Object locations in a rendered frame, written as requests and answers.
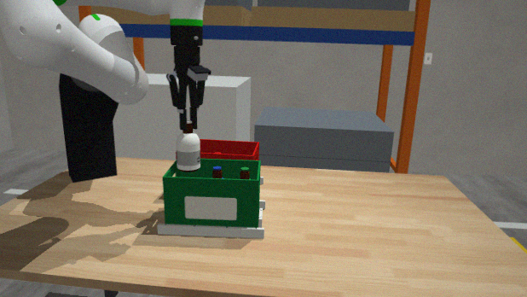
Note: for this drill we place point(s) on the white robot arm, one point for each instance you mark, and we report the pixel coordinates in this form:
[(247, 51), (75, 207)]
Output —
[(38, 34)]

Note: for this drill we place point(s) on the green crate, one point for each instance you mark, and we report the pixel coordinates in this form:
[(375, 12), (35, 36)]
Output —
[(195, 198)]

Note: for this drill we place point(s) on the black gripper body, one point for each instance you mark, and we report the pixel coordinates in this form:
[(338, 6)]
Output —
[(183, 56)]

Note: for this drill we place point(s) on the blue bottle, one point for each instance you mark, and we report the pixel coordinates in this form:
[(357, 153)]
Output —
[(217, 173)]

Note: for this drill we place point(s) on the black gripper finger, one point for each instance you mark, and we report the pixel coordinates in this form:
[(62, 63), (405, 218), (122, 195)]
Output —
[(179, 99), (196, 99)]

